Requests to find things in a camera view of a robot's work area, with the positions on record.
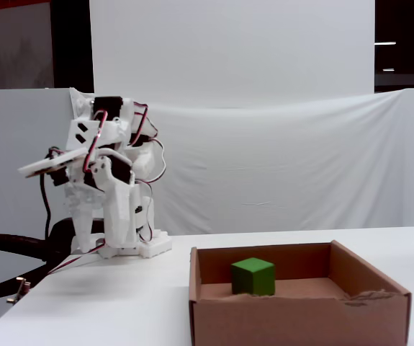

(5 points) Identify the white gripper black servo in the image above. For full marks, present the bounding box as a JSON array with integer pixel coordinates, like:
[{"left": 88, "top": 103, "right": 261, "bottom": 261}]
[{"left": 63, "top": 156, "right": 138, "bottom": 254}]

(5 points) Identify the green cube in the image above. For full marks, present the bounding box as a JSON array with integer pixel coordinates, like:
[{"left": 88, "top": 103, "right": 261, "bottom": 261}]
[{"left": 230, "top": 257, "right": 276, "bottom": 298}]

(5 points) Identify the brown cardboard box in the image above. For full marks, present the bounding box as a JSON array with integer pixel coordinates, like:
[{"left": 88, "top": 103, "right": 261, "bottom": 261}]
[{"left": 188, "top": 239, "right": 413, "bottom": 346}]

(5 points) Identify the small metal clamp screw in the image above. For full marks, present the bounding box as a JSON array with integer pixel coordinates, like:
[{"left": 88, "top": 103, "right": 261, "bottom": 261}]
[{"left": 6, "top": 276, "right": 32, "bottom": 304}]

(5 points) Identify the light grey partition panel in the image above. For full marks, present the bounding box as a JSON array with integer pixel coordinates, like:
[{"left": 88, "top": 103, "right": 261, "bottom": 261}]
[{"left": 0, "top": 88, "right": 73, "bottom": 253}]

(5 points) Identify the white draped cloth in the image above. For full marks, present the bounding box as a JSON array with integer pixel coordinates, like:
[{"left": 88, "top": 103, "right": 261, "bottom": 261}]
[{"left": 68, "top": 87, "right": 414, "bottom": 237}]

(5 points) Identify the white backdrop screen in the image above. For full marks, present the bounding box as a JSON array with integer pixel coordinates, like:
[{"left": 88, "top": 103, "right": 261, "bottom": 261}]
[{"left": 89, "top": 0, "right": 376, "bottom": 109}]

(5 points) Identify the black camera cable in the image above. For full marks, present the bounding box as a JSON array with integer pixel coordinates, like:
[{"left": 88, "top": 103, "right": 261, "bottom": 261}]
[{"left": 40, "top": 146, "right": 63, "bottom": 253}]

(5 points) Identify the red white base cable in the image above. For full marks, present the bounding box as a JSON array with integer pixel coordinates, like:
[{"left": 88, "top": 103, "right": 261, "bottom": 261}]
[{"left": 47, "top": 239, "right": 107, "bottom": 278}]

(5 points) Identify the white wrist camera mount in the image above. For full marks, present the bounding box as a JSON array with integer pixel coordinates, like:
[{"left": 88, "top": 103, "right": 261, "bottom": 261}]
[{"left": 17, "top": 146, "right": 87, "bottom": 187}]

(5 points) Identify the red black white servo cable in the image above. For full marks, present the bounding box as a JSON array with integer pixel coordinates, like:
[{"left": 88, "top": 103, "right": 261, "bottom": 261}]
[
  {"left": 130, "top": 102, "right": 167, "bottom": 185},
  {"left": 83, "top": 110, "right": 109, "bottom": 174}
]

